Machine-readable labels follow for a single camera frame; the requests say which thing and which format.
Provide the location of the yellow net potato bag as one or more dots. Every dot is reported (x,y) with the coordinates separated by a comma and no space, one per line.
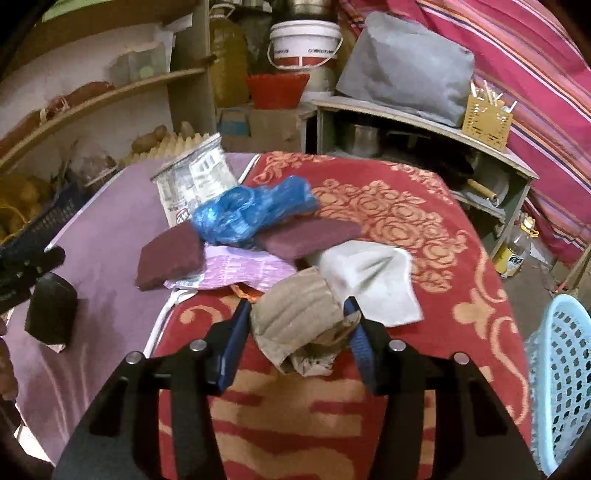
(21,198)

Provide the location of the grey fabric bag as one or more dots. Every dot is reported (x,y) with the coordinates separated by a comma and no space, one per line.
(406,69)

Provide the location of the black plastic crate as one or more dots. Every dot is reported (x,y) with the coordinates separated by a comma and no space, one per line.
(55,217)

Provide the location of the steel pot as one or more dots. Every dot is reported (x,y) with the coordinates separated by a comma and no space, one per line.
(311,9)

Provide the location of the yellow foam egg tray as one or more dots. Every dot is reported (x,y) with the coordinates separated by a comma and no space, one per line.
(184,145)

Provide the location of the maroon scouring pad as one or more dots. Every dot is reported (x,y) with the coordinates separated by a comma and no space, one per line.
(309,237)
(171,256)

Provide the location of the light blue plastic basket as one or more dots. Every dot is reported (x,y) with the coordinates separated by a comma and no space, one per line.
(563,369)

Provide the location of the grey wooden shelf unit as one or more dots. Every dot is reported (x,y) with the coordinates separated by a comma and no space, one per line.
(503,161)

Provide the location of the white plastic bucket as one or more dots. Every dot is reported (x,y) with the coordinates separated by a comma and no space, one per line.
(304,44)

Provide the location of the black block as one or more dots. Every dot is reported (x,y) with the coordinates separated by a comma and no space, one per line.
(51,307)

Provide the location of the beige cloth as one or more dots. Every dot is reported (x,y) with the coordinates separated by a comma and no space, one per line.
(295,314)

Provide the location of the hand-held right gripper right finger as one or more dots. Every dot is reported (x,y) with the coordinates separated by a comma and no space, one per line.
(364,360)

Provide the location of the clear oil bottle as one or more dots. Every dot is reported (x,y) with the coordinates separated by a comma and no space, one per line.
(515,251)

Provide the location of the yellow utensil holder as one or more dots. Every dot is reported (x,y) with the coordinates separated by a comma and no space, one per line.
(487,122)

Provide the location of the steel cup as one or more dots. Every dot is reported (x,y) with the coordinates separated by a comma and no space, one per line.
(367,141)

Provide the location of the red striped cloth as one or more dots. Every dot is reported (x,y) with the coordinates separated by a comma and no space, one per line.
(531,69)

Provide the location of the purple sheet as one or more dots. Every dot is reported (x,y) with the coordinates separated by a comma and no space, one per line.
(106,230)

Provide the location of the clear printed plastic wrapper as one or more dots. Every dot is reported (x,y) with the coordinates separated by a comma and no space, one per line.
(194,177)

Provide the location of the potato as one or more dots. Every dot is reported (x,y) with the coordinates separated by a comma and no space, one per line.
(150,138)
(187,130)

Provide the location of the brown long roll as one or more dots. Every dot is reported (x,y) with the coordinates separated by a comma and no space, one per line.
(83,94)

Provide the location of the orange wrapper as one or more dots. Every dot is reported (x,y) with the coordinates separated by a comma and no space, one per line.
(241,293)

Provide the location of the cardboard box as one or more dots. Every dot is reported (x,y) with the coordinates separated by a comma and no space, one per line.
(268,129)

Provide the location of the wooden wall shelf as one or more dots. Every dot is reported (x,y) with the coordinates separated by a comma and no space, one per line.
(115,92)

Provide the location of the blue plastic bag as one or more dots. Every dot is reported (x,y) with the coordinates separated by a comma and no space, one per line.
(249,207)

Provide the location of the yellow oil jug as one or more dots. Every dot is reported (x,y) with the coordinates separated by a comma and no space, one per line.
(228,60)

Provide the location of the red patterned blanket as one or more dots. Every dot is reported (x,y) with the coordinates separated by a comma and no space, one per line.
(392,207)

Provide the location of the white cloth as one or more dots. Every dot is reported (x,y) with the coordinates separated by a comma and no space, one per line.
(374,277)

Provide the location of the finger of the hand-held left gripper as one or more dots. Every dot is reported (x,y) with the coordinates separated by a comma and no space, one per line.
(32,265)

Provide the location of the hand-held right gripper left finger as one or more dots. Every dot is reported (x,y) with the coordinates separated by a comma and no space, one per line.
(231,355)

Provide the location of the clear plastic container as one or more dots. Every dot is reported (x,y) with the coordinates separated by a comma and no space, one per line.
(138,67)

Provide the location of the green tray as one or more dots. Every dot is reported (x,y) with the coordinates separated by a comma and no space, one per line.
(78,9)

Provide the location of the pink printed wrapper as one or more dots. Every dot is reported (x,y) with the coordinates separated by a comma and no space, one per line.
(240,265)

